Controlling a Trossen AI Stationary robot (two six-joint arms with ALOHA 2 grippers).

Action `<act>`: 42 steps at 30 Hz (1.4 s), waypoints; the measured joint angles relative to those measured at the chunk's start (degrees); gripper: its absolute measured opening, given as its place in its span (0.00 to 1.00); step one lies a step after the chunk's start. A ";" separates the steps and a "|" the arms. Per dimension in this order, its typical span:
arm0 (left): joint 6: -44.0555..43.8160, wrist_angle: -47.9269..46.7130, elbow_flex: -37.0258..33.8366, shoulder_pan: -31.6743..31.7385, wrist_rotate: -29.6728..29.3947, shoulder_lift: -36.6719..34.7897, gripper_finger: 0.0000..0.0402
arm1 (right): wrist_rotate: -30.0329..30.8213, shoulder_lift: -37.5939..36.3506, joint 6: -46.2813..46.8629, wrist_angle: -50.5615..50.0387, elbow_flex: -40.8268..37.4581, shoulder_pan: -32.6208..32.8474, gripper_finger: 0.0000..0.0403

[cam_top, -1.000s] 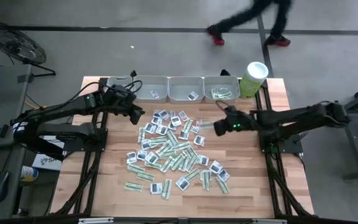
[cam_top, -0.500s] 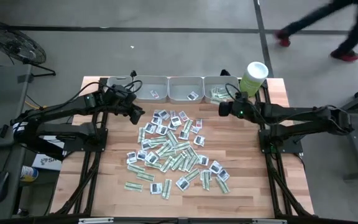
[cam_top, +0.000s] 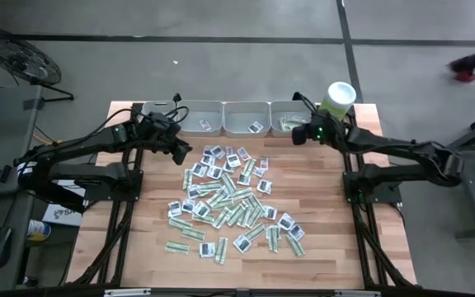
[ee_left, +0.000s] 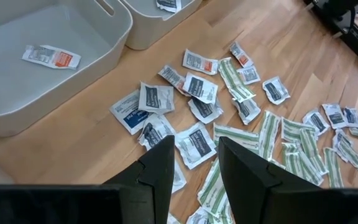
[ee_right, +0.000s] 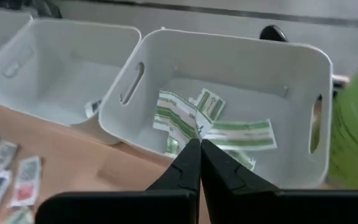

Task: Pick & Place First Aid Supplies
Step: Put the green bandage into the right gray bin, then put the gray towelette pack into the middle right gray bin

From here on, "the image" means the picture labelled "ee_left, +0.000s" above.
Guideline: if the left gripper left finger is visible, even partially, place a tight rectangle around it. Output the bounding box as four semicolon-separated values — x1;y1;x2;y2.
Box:
104;134;176;224

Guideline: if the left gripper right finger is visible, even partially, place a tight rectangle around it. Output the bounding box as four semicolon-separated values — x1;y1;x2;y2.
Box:
218;136;319;224

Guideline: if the black aluminium frame rail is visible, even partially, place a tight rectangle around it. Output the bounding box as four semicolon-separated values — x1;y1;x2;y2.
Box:
303;0;358;75

